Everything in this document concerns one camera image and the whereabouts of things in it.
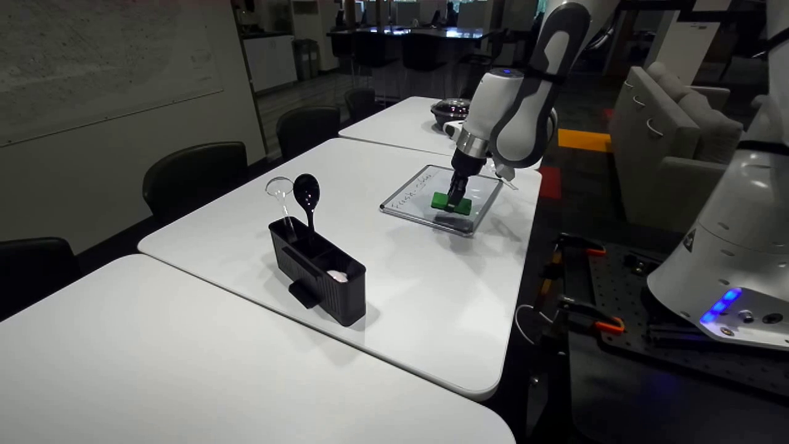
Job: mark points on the dark bowl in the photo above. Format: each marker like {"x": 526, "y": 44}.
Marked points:
{"x": 450, "y": 113}

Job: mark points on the white cabinet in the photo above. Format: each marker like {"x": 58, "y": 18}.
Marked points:
{"x": 269, "y": 66}

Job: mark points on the large black office chair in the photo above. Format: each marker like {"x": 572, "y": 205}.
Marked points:
{"x": 193, "y": 177}

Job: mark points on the black plastic spoon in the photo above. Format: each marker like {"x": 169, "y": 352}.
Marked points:
{"x": 306, "y": 192}

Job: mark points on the orange black clamp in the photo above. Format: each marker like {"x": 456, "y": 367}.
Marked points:
{"x": 579, "y": 245}
{"x": 605, "y": 322}

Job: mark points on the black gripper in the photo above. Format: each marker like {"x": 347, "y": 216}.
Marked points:
{"x": 468, "y": 163}

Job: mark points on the clear plastic spoon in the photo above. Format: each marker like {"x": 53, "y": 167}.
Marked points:
{"x": 277, "y": 189}

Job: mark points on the beige sofa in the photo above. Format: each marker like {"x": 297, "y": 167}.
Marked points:
{"x": 667, "y": 139}

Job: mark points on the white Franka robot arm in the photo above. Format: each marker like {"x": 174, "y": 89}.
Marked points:
{"x": 731, "y": 237}

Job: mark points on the black rectangular holder box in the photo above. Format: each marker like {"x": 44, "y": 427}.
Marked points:
{"x": 323, "y": 284}

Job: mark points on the small black office chair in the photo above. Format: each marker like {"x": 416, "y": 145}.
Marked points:
{"x": 309, "y": 130}

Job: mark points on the clear glass tray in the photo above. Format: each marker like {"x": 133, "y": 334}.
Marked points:
{"x": 408, "y": 200}

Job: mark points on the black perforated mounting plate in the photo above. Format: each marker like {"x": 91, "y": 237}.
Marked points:
{"x": 656, "y": 347}

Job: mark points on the green board eraser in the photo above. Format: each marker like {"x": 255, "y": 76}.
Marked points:
{"x": 439, "y": 200}

